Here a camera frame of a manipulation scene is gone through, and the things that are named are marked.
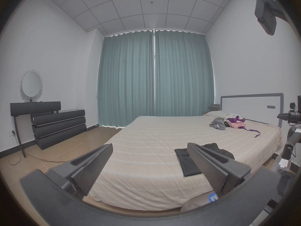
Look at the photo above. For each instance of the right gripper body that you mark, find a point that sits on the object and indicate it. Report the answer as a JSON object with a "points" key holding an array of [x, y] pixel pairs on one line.
{"points": [[294, 116]]}

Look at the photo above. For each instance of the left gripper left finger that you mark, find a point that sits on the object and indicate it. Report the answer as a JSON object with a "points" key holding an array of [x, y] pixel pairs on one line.
{"points": [[87, 168]]}

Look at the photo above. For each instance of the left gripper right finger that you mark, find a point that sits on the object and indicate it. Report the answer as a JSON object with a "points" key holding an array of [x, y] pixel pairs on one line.
{"points": [[216, 171]]}

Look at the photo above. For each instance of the black T-shirt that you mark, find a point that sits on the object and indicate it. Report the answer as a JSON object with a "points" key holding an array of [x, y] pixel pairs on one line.
{"points": [[185, 163]]}

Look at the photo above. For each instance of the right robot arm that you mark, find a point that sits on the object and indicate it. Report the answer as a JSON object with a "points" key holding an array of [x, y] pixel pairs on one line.
{"points": [[291, 142]]}

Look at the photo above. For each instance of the bed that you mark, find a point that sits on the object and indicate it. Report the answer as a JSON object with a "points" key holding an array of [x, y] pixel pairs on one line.
{"points": [[152, 149]]}

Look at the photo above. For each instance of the grey garment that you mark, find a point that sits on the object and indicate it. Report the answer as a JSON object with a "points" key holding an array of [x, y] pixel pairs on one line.
{"points": [[218, 123]]}

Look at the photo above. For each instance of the black shiny garment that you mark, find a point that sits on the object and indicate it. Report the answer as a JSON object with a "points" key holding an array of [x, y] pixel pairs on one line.
{"points": [[227, 124]]}

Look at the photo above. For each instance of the pink garment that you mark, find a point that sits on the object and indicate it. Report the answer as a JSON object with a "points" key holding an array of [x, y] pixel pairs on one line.
{"points": [[236, 125]]}

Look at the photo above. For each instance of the purple garment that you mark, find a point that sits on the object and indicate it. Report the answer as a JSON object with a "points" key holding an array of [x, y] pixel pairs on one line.
{"points": [[235, 119]]}

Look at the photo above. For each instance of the white printed pillow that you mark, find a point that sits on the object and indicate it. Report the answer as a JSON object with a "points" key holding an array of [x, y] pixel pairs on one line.
{"points": [[218, 113]]}

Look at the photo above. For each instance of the grey bedside table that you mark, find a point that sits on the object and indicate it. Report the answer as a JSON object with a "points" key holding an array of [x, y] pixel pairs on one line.
{"points": [[212, 108]]}

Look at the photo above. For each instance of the black dressing table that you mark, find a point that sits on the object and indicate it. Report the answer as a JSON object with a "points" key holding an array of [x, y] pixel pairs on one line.
{"points": [[35, 107]]}

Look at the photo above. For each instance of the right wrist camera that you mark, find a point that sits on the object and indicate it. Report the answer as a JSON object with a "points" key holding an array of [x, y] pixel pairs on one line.
{"points": [[292, 106]]}

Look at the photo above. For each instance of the white wall socket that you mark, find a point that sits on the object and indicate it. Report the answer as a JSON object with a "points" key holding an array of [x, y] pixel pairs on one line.
{"points": [[13, 132]]}

